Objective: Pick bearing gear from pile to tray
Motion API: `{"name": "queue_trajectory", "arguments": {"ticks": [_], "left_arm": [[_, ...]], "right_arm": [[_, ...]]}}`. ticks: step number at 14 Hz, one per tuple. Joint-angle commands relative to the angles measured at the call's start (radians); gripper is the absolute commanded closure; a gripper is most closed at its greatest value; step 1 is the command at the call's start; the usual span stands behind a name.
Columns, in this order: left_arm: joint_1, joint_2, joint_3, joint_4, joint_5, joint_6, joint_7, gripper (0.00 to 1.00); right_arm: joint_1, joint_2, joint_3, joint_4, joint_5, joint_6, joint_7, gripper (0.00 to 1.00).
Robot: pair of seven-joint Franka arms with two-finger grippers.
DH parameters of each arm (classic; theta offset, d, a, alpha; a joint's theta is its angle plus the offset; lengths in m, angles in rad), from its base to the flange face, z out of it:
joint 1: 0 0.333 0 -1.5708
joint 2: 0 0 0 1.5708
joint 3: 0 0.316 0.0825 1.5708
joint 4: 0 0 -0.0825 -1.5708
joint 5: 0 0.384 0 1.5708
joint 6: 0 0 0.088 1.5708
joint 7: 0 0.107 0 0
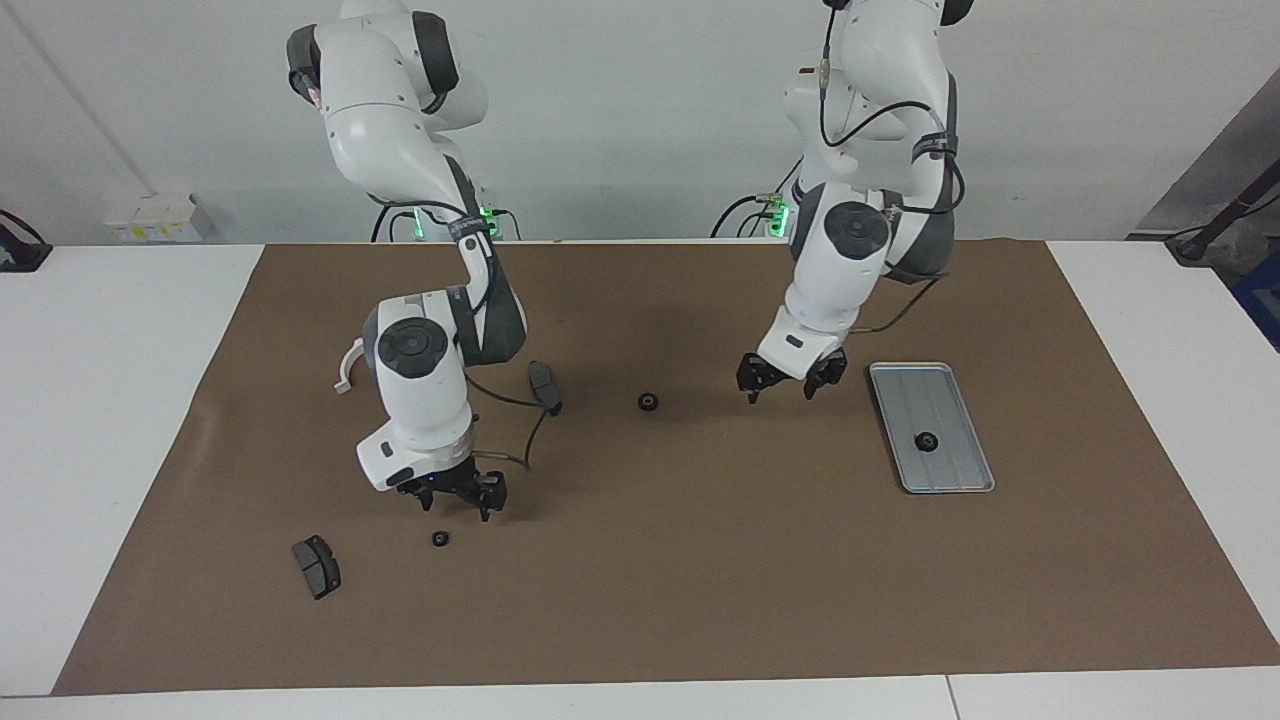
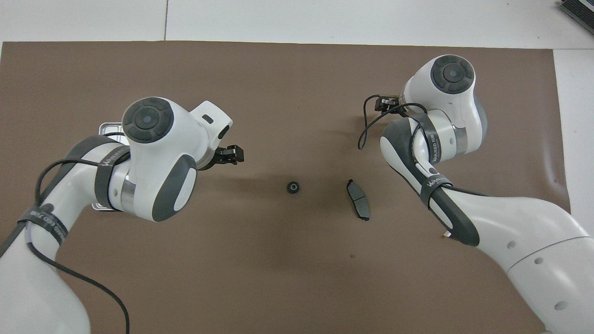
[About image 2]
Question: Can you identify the dark grey brake pad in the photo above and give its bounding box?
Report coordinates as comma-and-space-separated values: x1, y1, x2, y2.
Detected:
346, 179, 371, 222

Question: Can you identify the silver metal tray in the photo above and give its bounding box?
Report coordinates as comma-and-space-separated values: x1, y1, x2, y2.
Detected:
91, 122, 126, 212

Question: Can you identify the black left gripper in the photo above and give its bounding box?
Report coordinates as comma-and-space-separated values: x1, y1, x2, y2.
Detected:
199, 145, 245, 170

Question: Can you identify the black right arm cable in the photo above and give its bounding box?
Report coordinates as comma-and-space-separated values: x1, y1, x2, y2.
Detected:
357, 94, 430, 150

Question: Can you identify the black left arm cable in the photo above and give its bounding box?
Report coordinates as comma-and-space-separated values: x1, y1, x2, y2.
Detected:
0, 132, 130, 334

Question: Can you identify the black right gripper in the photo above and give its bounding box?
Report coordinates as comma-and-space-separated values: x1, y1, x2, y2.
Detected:
374, 96, 409, 114

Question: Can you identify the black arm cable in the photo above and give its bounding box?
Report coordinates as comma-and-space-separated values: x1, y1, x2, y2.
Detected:
0, 132, 130, 334
357, 94, 430, 150

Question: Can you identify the dark ribbed device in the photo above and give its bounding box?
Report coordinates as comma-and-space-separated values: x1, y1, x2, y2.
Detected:
559, 0, 594, 35

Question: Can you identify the brown table mat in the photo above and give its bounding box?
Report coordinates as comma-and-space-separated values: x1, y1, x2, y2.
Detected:
0, 41, 571, 334

